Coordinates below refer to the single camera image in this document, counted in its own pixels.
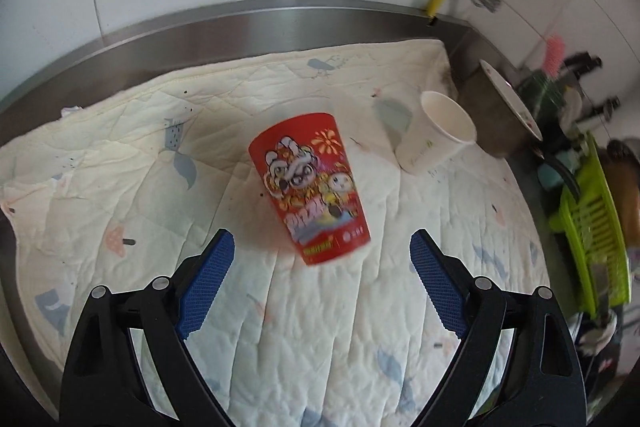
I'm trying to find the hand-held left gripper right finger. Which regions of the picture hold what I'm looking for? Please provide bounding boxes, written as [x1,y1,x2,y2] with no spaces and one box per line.
[409,228,587,427]

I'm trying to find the black handled knife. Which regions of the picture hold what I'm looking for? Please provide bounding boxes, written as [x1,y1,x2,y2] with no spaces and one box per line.
[562,52,603,76]
[575,97,621,122]

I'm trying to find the black pan handle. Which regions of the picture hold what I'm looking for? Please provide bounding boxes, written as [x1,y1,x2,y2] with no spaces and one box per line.
[532,147,583,198]

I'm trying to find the teal bottle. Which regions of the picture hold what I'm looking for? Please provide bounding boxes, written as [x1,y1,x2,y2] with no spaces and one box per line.
[537,164,566,194]

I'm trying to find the white paper cup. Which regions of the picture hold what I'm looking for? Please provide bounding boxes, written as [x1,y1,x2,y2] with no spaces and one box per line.
[396,91,477,174]

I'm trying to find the glass utensil jar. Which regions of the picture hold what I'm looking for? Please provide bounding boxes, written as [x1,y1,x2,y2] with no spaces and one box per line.
[517,72,563,114]

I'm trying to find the white rag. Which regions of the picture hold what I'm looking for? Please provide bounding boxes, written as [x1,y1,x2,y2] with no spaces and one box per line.
[575,314,621,354]

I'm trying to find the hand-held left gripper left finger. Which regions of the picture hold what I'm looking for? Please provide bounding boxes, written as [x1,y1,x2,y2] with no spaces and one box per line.
[60,228,236,427]

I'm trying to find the green dish rack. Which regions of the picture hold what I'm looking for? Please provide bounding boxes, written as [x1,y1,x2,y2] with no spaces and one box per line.
[547,132,632,315]

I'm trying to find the white quilted mat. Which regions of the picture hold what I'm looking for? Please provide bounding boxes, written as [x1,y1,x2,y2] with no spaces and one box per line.
[0,39,551,427]

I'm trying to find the brown enamel pot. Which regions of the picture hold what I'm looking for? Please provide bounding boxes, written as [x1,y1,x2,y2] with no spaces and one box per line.
[457,59,543,159]

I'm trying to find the brown clay pot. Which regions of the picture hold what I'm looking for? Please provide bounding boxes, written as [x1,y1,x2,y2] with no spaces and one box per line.
[606,139,640,249]

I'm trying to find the red cartoon print cup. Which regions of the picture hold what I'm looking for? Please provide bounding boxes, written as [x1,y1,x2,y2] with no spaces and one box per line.
[248,112,371,266]

